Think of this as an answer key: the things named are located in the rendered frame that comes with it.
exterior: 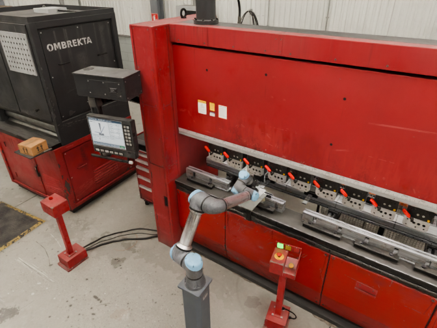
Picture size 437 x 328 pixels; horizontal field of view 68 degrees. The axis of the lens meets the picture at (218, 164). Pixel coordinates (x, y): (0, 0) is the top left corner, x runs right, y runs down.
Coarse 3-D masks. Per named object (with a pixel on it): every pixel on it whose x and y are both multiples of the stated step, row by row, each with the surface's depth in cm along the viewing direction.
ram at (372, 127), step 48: (192, 48) 257; (192, 96) 278; (240, 96) 250; (288, 96) 227; (336, 96) 208; (384, 96) 192; (432, 96) 178; (240, 144) 271; (288, 144) 244; (336, 144) 222; (384, 144) 204; (432, 144) 188; (432, 192) 199
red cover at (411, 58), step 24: (192, 24) 252; (240, 48) 231; (264, 48) 221; (288, 48) 211; (312, 48) 203; (336, 48) 195; (360, 48) 187; (384, 48) 180; (408, 48) 174; (432, 48) 168; (408, 72) 179; (432, 72) 172
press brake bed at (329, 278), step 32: (224, 224) 309; (256, 224) 284; (224, 256) 342; (256, 256) 302; (288, 256) 278; (320, 256) 258; (288, 288) 302; (320, 288) 272; (352, 288) 253; (384, 288) 236; (416, 288) 221; (352, 320) 272; (384, 320) 248; (416, 320) 232
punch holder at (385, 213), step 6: (378, 198) 221; (384, 198) 218; (378, 204) 223; (384, 204) 220; (390, 204) 218; (396, 204) 216; (372, 210) 227; (384, 210) 222; (390, 210) 220; (396, 210) 217; (378, 216) 226; (384, 216) 224; (390, 216) 221
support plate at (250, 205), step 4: (260, 196) 278; (264, 196) 278; (248, 200) 272; (256, 200) 272; (260, 200) 272; (240, 204) 268; (244, 204) 268; (248, 204) 268; (252, 204) 268; (256, 204) 268; (248, 208) 263; (252, 208) 263
